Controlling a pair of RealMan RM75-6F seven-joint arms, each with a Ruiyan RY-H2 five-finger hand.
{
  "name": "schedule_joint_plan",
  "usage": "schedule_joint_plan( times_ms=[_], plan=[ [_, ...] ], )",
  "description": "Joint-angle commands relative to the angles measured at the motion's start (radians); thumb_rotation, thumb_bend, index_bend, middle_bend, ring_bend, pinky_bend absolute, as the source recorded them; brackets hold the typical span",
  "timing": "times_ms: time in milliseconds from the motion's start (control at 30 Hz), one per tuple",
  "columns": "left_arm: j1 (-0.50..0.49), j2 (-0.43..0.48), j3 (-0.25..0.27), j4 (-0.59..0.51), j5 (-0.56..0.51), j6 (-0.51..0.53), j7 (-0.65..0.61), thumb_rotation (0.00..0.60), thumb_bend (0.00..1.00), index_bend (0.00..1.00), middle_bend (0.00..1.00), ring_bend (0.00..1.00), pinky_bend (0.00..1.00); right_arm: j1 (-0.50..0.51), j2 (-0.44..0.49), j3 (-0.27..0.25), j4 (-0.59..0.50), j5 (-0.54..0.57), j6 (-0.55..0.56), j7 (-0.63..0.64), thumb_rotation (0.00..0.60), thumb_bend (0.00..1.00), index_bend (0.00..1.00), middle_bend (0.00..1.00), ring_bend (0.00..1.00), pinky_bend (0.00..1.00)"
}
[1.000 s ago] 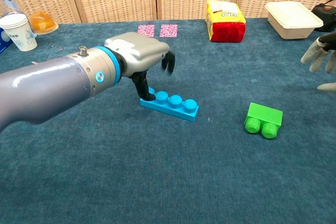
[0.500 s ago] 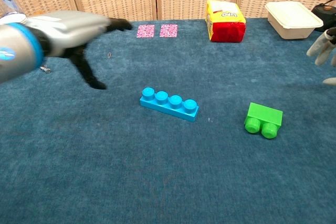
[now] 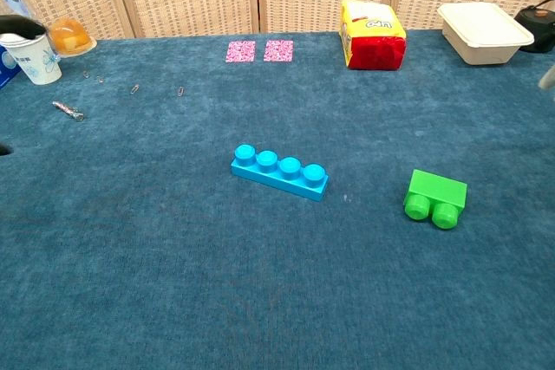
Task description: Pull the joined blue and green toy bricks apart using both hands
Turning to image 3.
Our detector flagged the yellow red snack bag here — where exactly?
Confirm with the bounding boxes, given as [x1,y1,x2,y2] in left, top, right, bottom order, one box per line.
[339,0,408,71]

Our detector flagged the blue carton box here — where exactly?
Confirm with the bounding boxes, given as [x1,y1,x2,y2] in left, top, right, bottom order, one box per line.
[0,51,21,89]

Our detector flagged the white plastic cup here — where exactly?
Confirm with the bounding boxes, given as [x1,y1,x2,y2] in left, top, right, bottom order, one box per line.
[0,31,63,86]

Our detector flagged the beige lidded lunch box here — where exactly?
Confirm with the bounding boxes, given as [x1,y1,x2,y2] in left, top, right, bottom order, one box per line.
[436,2,535,66]

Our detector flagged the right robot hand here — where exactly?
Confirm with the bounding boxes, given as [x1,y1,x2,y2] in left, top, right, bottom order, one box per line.
[537,64,555,90]

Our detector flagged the blue table cloth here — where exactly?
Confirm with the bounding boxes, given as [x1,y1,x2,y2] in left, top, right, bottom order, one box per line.
[0,28,555,370]

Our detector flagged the small beaded keychain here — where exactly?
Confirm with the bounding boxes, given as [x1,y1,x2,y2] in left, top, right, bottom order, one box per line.
[51,101,85,122]

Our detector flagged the black pot with handle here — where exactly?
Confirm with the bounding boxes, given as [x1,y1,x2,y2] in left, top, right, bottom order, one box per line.
[513,0,555,54]

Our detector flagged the blue four-stud toy brick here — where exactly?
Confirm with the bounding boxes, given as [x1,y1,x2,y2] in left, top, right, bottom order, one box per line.
[230,143,330,203]

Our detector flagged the orange jelly cup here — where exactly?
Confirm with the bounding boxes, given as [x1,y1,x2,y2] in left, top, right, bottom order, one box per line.
[47,16,97,58]

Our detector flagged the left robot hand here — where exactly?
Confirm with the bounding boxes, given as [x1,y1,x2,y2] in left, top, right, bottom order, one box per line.
[0,14,47,157]

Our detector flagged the green toy brick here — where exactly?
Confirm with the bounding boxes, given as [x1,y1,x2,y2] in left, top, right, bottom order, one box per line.
[402,169,468,231]

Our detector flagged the pink patterned card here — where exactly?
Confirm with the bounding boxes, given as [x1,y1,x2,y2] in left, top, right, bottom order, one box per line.
[225,40,257,63]
[263,39,295,62]

